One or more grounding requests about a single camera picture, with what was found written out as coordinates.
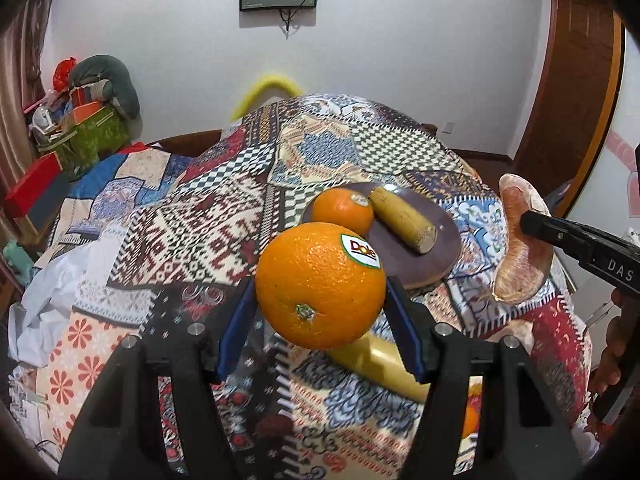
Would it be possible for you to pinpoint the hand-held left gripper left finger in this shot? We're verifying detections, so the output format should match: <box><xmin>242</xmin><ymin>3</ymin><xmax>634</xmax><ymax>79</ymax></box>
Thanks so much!
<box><xmin>57</xmin><ymin>277</ymin><xmax>258</xmax><ymax>480</ymax></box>

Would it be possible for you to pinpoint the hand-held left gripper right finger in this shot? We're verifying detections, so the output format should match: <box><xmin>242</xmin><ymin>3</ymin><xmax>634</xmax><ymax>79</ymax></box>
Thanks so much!
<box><xmin>385</xmin><ymin>280</ymin><xmax>583</xmax><ymax>480</ymax></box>

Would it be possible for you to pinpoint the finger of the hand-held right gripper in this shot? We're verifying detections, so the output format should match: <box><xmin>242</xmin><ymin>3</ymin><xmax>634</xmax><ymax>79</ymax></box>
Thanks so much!
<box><xmin>520</xmin><ymin>210</ymin><xmax>593</xmax><ymax>262</ymax></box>

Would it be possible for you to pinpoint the yellow banana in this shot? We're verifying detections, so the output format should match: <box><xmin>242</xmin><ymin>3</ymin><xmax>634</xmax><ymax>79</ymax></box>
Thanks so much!
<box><xmin>325</xmin><ymin>332</ymin><xmax>433</xmax><ymax>403</ymax></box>

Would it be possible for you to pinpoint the large orange with sticker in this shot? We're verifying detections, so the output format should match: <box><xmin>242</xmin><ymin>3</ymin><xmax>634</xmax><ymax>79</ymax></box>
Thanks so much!
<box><xmin>255</xmin><ymin>222</ymin><xmax>388</xmax><ymax>351</ymax></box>

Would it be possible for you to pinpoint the brown plate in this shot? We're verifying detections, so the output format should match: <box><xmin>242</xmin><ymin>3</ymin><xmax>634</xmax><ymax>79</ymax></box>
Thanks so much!
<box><xmin>301</xmin><ymin>182</ymin><xmax>462</xmax><ymax>290</ymax></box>

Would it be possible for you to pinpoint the person's right hand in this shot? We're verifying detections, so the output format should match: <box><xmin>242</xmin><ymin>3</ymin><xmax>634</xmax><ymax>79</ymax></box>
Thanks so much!
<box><xmin>589</xmin><ymin>287</ymin><xmax>626</xmax><ymax>401</ymax></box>

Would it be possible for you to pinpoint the white sliding wardrobe door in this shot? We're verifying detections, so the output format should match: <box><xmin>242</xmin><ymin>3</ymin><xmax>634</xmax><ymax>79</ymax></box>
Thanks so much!
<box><xmin>550</xmin><ymin>25</ymin><xmax>640</xmax><ymax>251</ymax></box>

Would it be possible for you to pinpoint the patchwork printed blanket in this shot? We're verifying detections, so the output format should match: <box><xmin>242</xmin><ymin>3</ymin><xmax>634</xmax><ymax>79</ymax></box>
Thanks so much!
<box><xmin>50</xmin><ymin>92</ymin><xmax>593</xmax><ymax>480</ymax></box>

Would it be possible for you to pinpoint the cut banana piece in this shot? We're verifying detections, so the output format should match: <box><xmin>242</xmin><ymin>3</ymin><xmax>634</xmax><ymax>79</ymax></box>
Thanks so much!
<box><xmin>368</xmin><ymin>186</ymin><xmax>438</xmax><ymax>255</ymax></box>

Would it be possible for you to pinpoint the small orange with sticker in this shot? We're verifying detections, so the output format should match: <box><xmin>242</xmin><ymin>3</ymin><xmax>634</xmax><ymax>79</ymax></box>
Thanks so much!
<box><xmin>311</xmin><ymin>187</ymin><xmax>375</xmax><ymax>237</ymax></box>

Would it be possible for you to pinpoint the wooden wardrobe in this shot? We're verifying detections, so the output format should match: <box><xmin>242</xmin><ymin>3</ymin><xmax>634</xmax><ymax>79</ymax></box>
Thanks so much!
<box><xmin>507</xmin><ymin>0</ymin><xmax>626</xmax><ymax>201</ymax></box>

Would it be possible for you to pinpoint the orange floral sheet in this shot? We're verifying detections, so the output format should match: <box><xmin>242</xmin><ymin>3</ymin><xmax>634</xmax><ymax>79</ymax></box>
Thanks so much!
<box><xmin>10</xmin><ymin>305</ymin><xmax>166</xmax><ymax>466</ymax></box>

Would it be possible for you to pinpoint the wooden bed footboard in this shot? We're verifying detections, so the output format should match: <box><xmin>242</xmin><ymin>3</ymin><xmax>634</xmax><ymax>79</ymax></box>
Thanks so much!
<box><xmin>145</xmin><ymin>129</ymin><xmax>223</xmax><ymax>153</ymax></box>

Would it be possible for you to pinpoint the white cloth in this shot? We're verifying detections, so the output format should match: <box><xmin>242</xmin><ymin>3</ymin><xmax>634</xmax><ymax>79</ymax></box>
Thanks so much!
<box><xmin>7</xmin><ymin>247</ymin><xmax>81</xmax><ymax>366</ymax></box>

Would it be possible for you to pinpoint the yellow curved chair back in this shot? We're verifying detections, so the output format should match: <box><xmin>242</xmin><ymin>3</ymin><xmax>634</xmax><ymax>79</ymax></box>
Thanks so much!
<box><xmin>231</xmin><ymin>74</ymin><xmax>306</xmax><ymax>120</ymax></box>

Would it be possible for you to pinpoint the teal plush toy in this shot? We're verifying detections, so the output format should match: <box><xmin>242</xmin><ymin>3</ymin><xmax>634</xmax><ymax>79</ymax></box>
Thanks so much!
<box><xmin>2</xmin><ymin>240</ymin><xmax>31</xmax><ymax>286</ymax></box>

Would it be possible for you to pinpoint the green patterned bag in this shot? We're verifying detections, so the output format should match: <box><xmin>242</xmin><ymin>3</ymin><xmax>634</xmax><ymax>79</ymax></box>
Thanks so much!
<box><xmin>37</xmin><ymin>105</ymin><xmax>133</xmax><ymax>171</ymax></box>

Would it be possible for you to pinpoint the red box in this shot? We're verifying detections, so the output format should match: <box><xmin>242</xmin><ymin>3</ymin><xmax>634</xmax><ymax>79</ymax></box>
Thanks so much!
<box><xmin>4</xmin><ymin>152</ymin><xmax>63</xmax><ymax>218</ymax></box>

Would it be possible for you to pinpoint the orange cardboard box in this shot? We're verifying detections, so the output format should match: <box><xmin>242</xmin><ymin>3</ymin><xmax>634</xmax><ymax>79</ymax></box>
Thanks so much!
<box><xmin>60</xmin><ymin>100</ymin><xmax>108</xmax><ymax>128</ymax></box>

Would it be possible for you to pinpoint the grey plush pillow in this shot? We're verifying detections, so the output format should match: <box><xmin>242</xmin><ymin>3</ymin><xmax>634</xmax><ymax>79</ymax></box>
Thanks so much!
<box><xmin>67</xmin><ymin>54</ymin><xmax>142</xmax><ymax>120</ymax></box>

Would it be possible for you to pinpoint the red plastic bag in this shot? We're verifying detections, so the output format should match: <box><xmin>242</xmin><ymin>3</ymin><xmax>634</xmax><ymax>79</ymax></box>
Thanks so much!
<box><xmin>52</xmin><ymin>58</ymin><xmax>77</xmax><ymax>92</ymax></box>

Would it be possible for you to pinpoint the striped brown curtain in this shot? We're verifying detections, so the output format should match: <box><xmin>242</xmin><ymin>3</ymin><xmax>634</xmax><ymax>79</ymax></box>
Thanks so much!
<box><xmin>0</xmin><ymin>0</ymin><xmax>58</xmax><ymax>201</ymax></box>

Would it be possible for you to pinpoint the black hanging cable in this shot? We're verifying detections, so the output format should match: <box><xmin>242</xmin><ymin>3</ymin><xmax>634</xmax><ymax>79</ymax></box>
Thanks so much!
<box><xmin>279</xmin><ymin>7</ymin><xmax>302</xmax><ymax>37</ymax></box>

